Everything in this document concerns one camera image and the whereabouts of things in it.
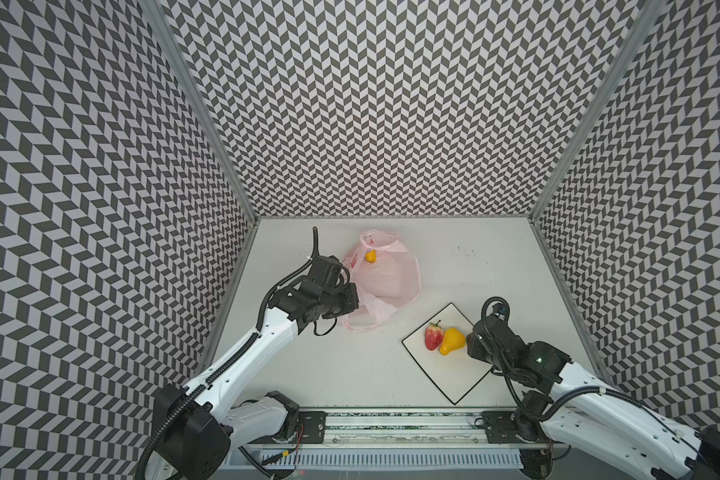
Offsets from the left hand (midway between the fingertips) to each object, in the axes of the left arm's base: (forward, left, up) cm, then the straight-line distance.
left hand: (360, 302), depth 77 cm
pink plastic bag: (+18, -8, -16) cm, 26 cm away
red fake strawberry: (-5, -20, -11) cm, 24 cm away
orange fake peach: (+24, -2, -13) cm, 28 cm away
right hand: (-9, -30, -10) cm, 33 cm away
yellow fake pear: (-6, -26, -12) cm, 29 cm away
